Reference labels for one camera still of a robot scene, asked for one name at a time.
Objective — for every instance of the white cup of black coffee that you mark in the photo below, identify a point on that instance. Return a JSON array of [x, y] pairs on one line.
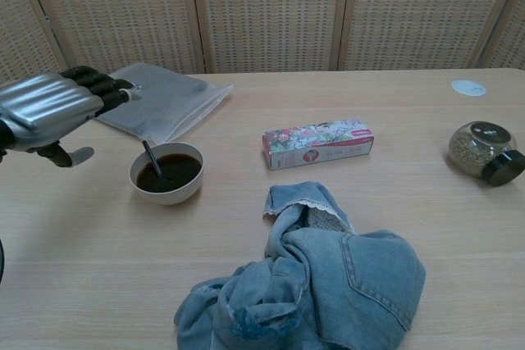
[[164, 197]]

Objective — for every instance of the clear bag with grey cloth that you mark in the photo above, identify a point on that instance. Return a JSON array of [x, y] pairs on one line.
[[172, 100]]

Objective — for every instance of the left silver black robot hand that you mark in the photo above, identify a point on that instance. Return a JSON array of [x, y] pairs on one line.
[[45, 104]]

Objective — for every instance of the round glass jar black lid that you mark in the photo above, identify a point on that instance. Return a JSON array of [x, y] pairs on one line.
[[471, 149]]

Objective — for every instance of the floral print cardboard box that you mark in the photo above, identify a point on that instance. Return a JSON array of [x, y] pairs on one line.
[[320, 143]]

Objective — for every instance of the black plastic spoon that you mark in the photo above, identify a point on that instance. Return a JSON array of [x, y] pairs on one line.
[[150, 156]]

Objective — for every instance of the woven bamboo folding screen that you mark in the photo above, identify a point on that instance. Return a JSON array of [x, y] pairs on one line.
[[266, 14]]

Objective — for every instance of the crumpled blue denim garment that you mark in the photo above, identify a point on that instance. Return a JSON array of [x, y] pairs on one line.
[[348, 284]]

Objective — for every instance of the white round table cap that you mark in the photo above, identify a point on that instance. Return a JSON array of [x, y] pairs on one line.
[[467, 87]]

